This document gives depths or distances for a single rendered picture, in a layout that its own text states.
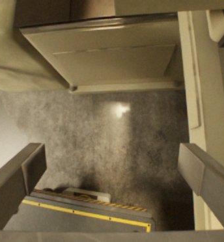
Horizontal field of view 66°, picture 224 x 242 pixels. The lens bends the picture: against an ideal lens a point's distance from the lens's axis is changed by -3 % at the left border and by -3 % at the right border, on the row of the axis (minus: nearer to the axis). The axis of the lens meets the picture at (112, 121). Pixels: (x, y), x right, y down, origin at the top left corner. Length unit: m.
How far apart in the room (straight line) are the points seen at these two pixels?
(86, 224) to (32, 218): 0.24
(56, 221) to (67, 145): 0.47
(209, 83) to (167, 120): 0.71
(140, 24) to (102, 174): 0.83
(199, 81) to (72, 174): 0.93
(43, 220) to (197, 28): 0.90
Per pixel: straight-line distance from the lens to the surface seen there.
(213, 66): 0.47
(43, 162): 0.17
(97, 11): 0.66
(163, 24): 0.67
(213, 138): 0.43
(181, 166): 0.17
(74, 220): 0.87
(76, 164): 1.16
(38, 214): 0.93
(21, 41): 0.81
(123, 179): 1.11
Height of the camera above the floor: 1.10
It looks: 79 degrees down
